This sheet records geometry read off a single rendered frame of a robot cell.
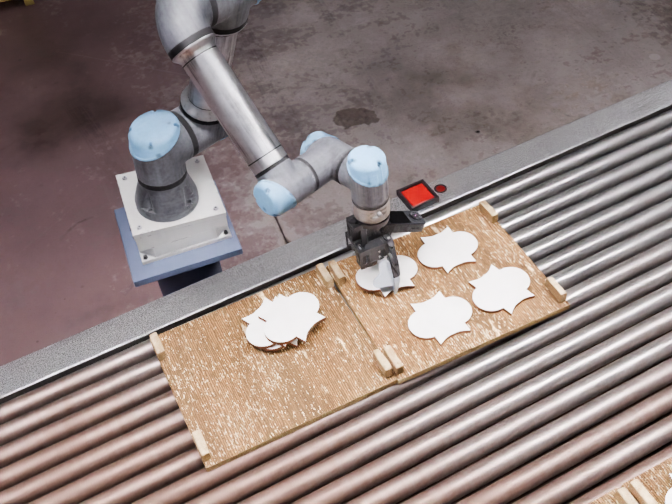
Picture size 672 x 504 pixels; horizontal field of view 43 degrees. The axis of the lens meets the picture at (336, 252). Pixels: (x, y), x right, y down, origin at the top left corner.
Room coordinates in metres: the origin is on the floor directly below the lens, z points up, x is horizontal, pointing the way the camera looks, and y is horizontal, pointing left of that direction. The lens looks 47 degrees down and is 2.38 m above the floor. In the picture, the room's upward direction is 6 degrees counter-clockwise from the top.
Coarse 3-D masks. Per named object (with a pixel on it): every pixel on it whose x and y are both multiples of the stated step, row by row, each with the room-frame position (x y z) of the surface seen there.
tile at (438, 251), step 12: (432, 240) 1.33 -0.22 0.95; (444, 240) 1.32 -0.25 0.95; (456, 240) 1.32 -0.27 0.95; (468, 240) 1.31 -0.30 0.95; (420, 252) 1.29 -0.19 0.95; (432, 252) 1.29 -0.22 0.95; (444, 252) 1.29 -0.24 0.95; (456, 252) 1.28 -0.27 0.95; (468, 252) 1.28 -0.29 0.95; (432, 264) 1.25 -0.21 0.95; (444, 264) 1.25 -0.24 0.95; (456, 264) 1.25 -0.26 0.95
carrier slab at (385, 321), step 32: (448, 224) 1.38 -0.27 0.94; (480, 224) 1.37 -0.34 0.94; (352, 256) 1.31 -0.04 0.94; (416, 256) 1.29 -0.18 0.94; (480, 256) 1.27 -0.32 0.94; (512, 256) 1.26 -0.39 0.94; (352, 288) 1.22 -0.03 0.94; (416, 288) 1.20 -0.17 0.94; (448, 288) 1.19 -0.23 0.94; (544, 288) 1.16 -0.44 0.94; (384, 320) 1.12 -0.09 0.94; (480, 320) 1.09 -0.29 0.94; (512, 320) 1.08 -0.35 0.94; (416, 352) 1.03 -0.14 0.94; (448, 352) 1.02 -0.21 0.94
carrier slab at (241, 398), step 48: (288, 288) 1.24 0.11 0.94; (192, 336) 1.14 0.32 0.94; (240, 336) 1.12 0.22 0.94; (336, 336) 1.09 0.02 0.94; (192, 384) 1.01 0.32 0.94; (240, 384) 1.00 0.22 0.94; (288, 384) 0.99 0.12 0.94; (336, 384) 0.97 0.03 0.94; (384, 384) 0.96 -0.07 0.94; (240, 432) 0.89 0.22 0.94; (288, 432) 0.88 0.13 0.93
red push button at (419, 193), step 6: (414, 186) 1.53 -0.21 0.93; (420, 186) 1.53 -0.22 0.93; (402, 192) 1.51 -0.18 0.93; (408, 192) 1.51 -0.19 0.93; (414, 192) 1.51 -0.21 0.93; (420, 192) 1.50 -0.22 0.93; (426, 192) 1.50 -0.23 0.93; (408, 198) 1.49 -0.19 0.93; (414, 198) 1.49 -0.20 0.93; (420, 198) 1.48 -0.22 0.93; (426, 198) 1.48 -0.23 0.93; (414, 204) 1.47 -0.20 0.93
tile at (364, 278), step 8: (384, 256) 1.29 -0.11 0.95; (400, 256) 1.29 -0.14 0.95; (376, 264) 1.27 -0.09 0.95; (400, 264) 1.26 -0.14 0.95; (408, 264) 1.26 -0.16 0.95; (416, 264) 1.26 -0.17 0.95; (360, 272) 1.25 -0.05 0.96; (368, 272) 1.24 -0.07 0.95; (376, 272) 1.24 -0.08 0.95; (400, 272) 1.24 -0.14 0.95; (408, 272) 1.24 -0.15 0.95; (416, 272) 1.24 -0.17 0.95; (360, 280) 1.22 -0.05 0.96; (368, 280) 1.22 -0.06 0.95; (400, 280) 1.21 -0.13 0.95; (408, 280) 1.21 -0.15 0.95; (368, 288) 1.20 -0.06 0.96; (376, 288) 1.20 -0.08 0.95; (384, 288) 1.19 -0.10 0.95; (392, 288) 1.19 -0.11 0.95; (400, 288) 1.20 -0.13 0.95; (408, 288) 1.20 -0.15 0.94; (384, 296) 1.17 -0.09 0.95
